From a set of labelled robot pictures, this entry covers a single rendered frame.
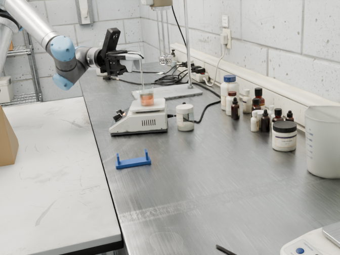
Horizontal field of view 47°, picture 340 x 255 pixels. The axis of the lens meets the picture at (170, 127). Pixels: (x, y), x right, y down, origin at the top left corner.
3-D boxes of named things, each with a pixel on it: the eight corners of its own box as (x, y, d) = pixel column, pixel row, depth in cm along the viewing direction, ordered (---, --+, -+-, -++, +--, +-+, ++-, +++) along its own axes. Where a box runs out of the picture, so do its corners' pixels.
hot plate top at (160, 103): (129, 112, 131) (129, 110, 130) (132, 102, 142) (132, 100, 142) (165, 110, 130) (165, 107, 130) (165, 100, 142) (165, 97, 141)
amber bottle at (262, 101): (250, 117, 141) (250, 87, 137) (261, 115, 142) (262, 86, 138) (254, 120, 137) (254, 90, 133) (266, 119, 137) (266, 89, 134)
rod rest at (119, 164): (116, 169, 108) (114, 157, 107) (115, 164, 111) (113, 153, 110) (151, 163, 110) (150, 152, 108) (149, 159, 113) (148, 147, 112)
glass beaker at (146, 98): (141, 104, 137) (139, 82, 134) (156, 103, 136) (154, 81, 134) (137, 109, 131) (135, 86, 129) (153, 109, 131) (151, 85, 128)
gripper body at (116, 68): (133, 72, 139) (111, 70, 147) (131, 48, 136) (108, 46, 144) (117, 77, 134) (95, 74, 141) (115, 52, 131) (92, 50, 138)
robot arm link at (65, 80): (46, 68, 136) (67, 47, 141) (52, 85, 146) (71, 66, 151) (65, 79, 135) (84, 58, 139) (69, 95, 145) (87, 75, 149)
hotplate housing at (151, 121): (109, 136, 133) (106, 114, 130) (114, 124, 145) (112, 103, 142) (174, 132, 132) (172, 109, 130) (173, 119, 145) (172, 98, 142)
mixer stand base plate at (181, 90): (138, 103, 169) (138, 101, 169) (130, 93, 187) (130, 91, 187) (203, 93, 176) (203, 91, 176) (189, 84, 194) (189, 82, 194)
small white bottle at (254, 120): (250, 132, 127) (250, 112, 124) (251, 129, 129) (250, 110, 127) (258, 132, 126) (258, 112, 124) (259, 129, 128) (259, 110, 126)
